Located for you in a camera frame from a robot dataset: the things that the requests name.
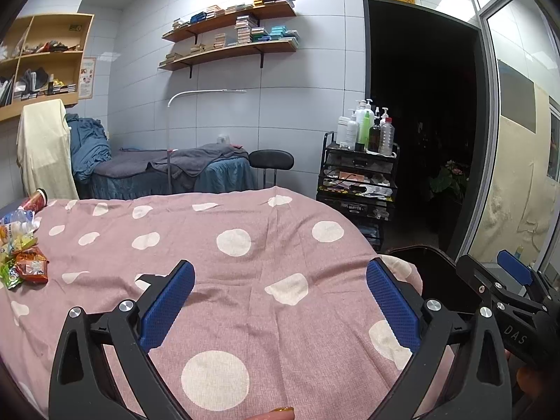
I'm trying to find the yellow snack packet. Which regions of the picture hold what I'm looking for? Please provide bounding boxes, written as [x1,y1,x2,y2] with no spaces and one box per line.
[0,232,38,257]

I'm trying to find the black metal cart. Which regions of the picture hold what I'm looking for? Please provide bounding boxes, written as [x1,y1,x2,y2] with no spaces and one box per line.
[316,131,400,250]

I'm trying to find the green snack packet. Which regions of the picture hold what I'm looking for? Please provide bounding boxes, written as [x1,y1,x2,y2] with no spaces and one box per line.
[0,258,22,290]

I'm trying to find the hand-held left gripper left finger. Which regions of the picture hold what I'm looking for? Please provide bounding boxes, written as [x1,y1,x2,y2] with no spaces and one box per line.
[48,259,196,420]

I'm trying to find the grey blanket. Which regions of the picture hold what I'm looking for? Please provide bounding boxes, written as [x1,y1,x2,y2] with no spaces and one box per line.
[94,143,249,180]

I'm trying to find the brown bottle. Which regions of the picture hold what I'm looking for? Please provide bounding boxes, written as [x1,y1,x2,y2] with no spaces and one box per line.
[368,116,382,153]

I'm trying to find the blue skirted massage bed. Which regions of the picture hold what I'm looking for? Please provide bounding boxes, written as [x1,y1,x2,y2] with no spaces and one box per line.
[74,143,257,197]

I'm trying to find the potted plant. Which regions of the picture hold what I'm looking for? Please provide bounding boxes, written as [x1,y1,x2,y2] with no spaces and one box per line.
[429,160,469,204]

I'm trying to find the blue blanket pile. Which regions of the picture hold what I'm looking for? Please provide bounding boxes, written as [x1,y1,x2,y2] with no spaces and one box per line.
[65,114,112,180]

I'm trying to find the wooden wall shelf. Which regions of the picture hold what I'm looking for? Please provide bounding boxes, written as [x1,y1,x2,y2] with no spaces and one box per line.
[162,0,297,43]
[158,37,299,71]

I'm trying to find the pile of assorted items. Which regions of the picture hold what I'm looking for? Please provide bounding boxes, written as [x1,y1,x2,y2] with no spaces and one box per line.
[22,40,84,54]

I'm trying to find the white floor lamp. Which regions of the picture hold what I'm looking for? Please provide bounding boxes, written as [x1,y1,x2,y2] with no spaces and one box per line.
[167,89,246,195]

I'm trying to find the dark folded clothes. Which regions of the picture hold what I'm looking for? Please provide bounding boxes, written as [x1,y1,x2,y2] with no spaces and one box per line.
[20,69,49,92]

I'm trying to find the wall poster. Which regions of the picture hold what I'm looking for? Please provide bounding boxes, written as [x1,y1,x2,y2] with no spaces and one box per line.
[79,57,96,99]

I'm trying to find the person's right hand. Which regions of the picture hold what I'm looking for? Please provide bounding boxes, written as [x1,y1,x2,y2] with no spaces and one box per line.
[507,352,560,408]

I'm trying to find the grey framed glass partition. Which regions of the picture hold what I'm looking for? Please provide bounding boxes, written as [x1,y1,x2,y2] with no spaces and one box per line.
[455,0,560,281]

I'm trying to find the wooden wall cabinet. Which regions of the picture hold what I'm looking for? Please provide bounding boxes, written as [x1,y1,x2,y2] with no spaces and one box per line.
[0,12,95,123]

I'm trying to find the pink polka dot blanket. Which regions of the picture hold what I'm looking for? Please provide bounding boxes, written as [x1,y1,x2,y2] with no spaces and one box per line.
[0,186,456,420]

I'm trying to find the black stool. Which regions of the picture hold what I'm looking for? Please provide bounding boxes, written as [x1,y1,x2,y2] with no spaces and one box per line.
[248,149,295,191]

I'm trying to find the clear bottle red cap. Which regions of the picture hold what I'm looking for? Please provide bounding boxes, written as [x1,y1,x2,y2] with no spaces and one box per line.
[380,117,396,157]

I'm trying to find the black trash bin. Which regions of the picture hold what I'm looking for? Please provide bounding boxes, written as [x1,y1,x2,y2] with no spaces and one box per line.
[384,245,471,311]

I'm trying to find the row of small boxes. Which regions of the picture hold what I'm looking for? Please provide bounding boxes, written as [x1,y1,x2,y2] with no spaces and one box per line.
[13,82,77,98]

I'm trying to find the red paper cup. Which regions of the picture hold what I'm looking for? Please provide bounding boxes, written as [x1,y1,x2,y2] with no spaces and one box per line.
[22,188,49,215]

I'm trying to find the person's left hand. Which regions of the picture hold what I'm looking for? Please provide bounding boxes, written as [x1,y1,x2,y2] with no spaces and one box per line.
[258,407,296,420]

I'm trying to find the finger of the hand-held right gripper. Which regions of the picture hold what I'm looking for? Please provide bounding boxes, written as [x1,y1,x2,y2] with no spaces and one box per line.
[456,254,521,316]
[498,249,560,311]

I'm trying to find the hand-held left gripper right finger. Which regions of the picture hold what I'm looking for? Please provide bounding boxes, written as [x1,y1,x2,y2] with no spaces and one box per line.
[366,257,512,420]

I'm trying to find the cream cloth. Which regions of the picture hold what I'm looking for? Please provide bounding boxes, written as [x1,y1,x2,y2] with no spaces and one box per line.
[16,98,79,201]

